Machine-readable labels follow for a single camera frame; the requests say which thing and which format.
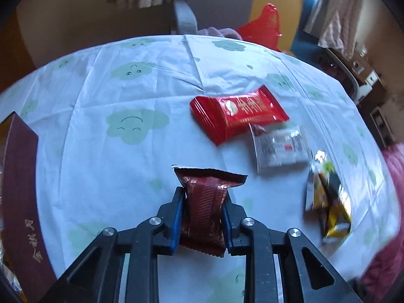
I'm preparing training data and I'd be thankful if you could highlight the dark maroon snack packet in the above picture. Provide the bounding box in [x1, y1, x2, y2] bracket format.
[172, 166, 247, 258]

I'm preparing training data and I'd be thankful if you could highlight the white label snack packet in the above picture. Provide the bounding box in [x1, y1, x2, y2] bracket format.
[249, 124, 313, 174]

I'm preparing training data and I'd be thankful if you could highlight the yellow black snack bag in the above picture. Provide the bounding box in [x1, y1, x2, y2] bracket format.
[305, 150, 352, 243]

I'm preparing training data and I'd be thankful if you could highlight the red gold cake packet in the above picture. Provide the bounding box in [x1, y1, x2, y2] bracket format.
[190, 86, 289, 146]

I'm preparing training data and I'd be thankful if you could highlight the maroon gold tin box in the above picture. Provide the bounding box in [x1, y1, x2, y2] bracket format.
[1, 112, 56, 302]

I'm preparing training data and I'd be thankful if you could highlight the person pink clothing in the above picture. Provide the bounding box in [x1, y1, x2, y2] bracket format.
[359, 143, 404, 294]

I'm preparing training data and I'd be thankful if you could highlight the pink cloth on chair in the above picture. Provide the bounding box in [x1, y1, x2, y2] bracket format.
[196, 27, 243, 40]

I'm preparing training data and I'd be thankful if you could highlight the cluttered wooden side shelf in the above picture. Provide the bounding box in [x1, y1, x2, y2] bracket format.
[318, 48, 395, 150]

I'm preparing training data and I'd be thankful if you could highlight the red plastic bag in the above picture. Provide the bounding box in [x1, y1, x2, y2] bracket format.
[236, 4, 282, 52]

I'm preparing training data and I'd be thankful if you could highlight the grey yellow blue armchair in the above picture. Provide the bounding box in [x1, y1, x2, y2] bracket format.
[173, 0, 342, 66]

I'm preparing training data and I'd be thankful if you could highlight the right beige patterned curtain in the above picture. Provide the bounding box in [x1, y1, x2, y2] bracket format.
[304, 0, 363, 60]

